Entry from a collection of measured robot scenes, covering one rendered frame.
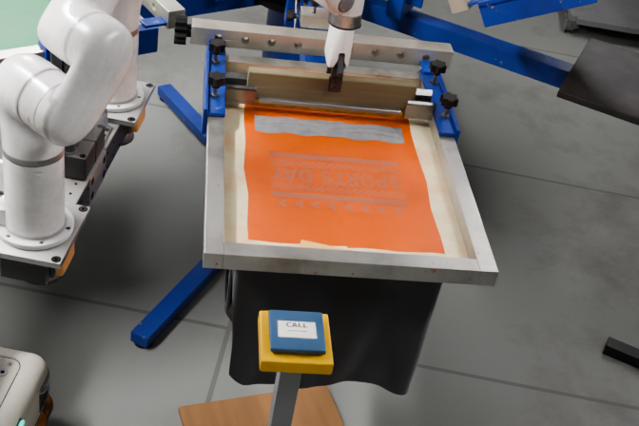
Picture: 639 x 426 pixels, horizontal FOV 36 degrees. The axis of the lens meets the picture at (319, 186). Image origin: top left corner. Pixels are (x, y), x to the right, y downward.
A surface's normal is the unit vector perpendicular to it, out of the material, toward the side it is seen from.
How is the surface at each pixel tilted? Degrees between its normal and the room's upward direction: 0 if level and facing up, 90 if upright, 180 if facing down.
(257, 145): 0
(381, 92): 90
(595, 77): 0
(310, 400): 0
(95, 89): 86
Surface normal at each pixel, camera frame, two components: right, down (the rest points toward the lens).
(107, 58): 0.65, 0.40
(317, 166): 0.15, -0.80
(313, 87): 0.07, 0.59
